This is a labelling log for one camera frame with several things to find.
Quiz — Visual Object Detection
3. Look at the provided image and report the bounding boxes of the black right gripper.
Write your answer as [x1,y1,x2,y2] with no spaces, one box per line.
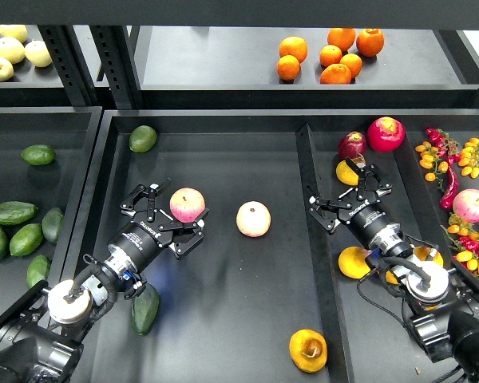
[305,158,411,258]

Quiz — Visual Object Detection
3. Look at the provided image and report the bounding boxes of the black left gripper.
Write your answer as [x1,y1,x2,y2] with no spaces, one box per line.
[107,178,208,277]

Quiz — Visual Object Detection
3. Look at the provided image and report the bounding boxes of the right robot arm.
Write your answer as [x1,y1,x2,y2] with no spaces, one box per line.
[307,159,479,382]

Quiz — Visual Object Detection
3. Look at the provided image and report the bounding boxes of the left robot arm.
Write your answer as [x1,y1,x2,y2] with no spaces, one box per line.
[0,182,209,382]

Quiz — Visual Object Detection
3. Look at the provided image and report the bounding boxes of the green avocado top centre tray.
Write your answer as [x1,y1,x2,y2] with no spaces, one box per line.
[129,125,157,153]

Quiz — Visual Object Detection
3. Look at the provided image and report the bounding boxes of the green avocado tray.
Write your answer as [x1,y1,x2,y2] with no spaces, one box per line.
[129,125,157,153]
[21,144,56,166]

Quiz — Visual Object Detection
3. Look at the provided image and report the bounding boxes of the green avocado left tray top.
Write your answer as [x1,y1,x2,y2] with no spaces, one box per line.
[21,144,56,166]

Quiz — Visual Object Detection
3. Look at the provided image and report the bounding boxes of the pink red apple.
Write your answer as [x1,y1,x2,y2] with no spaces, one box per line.
[169,188,205,223]

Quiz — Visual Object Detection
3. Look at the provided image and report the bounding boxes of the dark red apple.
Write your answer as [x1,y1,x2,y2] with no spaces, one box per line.
[338,131,366,160]

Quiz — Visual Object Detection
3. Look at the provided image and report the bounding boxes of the bright red apple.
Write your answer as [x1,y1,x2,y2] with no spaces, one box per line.
[366,116,406,152]

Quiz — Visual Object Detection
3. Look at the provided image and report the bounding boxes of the pale pink apple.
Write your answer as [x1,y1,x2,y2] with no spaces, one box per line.
[236,201,271,238]

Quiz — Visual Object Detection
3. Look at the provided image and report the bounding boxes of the cherry tomato bunch upper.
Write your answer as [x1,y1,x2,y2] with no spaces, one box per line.
[414,128,479,191]

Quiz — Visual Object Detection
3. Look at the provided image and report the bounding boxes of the cherry tomato bunch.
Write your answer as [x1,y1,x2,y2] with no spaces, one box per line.
[414,128,479,191]
[444,213,479,281]

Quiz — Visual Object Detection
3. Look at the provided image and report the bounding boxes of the red chili pepper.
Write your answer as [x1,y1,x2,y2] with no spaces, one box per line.
[439,167,459,209]

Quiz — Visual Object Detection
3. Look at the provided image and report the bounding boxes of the orange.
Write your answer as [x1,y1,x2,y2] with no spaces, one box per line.
[319,45,342,68]
[339,53,362,80]
[279,36,308,63]
[276,54,300,81]
[319,64,352,84]
[327,27,356,52]
[356,28,385,57]

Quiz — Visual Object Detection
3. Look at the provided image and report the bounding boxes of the black left tray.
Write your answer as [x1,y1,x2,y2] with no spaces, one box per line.
[0,105,104,383]

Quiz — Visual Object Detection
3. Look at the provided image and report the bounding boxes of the black tray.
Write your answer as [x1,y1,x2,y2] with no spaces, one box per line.
[69,111,456,382]
[0,105,104,383]

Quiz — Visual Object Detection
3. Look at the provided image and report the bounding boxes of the pink apple right tray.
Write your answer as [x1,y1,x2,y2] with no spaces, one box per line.
[453,188,479,223]

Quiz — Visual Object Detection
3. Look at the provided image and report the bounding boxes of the black centre tray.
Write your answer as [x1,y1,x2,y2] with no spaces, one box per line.
[69,111,456,382]

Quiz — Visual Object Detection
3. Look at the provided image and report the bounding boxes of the cherry tomato bunch lower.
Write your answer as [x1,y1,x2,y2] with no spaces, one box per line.
[444,213,479,281]

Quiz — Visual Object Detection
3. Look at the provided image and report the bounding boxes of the black tray divider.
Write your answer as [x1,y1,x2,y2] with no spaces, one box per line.
[295,123,354,382]

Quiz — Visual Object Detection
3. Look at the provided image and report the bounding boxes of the black shelf upright post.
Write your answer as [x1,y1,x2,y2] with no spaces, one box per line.
[38,25,98,107]
[90,25,144,110]

